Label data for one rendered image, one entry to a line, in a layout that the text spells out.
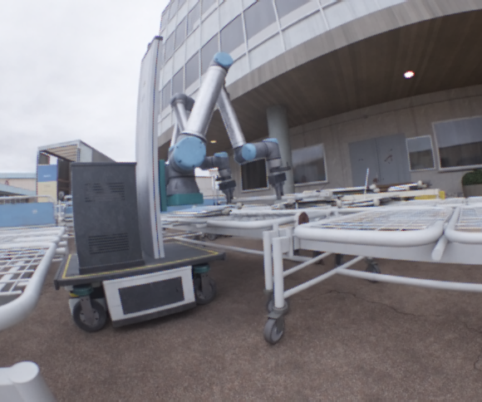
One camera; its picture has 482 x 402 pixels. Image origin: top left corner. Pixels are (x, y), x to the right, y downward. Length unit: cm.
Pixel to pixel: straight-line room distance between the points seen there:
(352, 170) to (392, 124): 196
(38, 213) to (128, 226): 125
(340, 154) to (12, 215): 784
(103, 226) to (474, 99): 784
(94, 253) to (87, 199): 25
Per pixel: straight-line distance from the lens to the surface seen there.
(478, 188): 580
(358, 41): 465
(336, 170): 780
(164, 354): 104
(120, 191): 116
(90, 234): 115
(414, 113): 740
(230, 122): 140
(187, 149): 107
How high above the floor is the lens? 60
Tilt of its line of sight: level
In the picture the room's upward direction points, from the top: 4 degrees counter-clockwise
